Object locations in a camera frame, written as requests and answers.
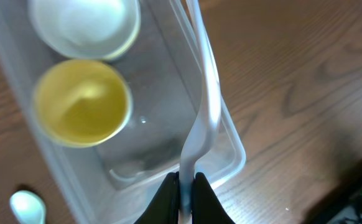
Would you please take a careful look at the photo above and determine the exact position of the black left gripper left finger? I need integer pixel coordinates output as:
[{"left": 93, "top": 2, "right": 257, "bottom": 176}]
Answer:
[{"left": 134, "top": 172, "right": 180, "bottom": 224}]

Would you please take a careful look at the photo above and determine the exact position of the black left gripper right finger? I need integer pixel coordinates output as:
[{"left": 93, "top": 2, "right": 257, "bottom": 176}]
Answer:
[{"left": 192, "top": 172, "right": 234, "bottom": 224}]

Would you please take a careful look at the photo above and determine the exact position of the yellow cup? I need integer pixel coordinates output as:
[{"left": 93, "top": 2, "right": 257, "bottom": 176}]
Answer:
[{"left": 31, "top": 60, "right": 133, "bottom": 148}]

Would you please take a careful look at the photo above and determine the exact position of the pink plastic fork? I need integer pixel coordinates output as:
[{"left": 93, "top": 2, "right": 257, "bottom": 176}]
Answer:
[{"left": 179, "top": 0, "right": 221, "bottom": 223}]

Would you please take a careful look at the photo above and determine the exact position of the mint green plastic spoon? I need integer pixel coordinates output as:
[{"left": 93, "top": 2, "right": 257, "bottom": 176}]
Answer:
[{"left": 9, "top": 190, "right": 47, "bottom": 224}]

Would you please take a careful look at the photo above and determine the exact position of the white bowl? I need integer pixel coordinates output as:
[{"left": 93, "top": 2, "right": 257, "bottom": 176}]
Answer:
[{"left": 28, "top": 0, "right": 141, "bottom": 60}]

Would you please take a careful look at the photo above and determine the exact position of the clear plastic container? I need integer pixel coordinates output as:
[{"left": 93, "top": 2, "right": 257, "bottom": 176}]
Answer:
[{"left": 0, "top": 0, "right": 247, "bottom": 224}]

